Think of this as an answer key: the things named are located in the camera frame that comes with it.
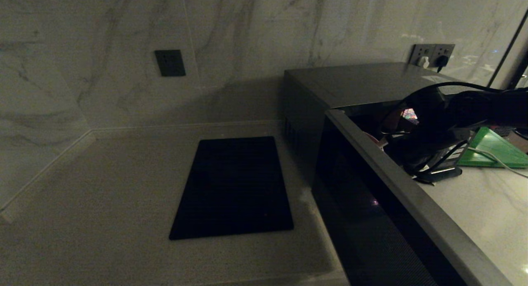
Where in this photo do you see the white power cable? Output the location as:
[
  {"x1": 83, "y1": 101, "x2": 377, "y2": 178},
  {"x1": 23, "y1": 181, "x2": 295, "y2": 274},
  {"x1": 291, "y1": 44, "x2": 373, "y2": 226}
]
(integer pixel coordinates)
[{"x1": 468, "y1": 147, "x2": 528, "y2": 180}]

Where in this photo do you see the green cutting board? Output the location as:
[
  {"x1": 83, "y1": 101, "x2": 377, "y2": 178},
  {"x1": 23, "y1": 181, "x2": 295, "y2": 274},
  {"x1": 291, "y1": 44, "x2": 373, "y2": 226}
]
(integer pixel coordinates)
[{"x1": 457, "y1": 127, "x2": 528, "y2": 168}]

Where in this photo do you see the grey double wall socket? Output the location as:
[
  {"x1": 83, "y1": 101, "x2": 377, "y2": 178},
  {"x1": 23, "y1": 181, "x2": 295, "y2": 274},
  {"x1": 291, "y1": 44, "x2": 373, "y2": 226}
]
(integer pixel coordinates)
[{"x1": 410, "y1": 44, "x2": 455, "y2": 70}]

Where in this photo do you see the black metal frame post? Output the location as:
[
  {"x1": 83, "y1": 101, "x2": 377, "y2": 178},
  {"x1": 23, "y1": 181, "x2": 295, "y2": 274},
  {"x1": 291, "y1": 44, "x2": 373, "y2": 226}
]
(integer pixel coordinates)
[{"x1": 489, "y1": 9, "x2": 528, "y2": 90}]

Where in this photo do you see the black single wall socket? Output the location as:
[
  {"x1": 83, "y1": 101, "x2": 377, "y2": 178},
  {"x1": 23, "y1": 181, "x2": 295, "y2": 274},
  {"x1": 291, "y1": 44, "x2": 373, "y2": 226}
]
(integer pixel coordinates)
[{"x1": 155, "y1": 50, "x2": 186, "y2": 77}]

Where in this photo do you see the black glass induction cooktop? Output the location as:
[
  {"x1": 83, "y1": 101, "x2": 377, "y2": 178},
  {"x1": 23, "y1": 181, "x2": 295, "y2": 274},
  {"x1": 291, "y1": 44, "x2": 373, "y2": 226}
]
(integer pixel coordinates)
[{"x1": 169, "y1": 136, "x2": 295, "y2": 240}]

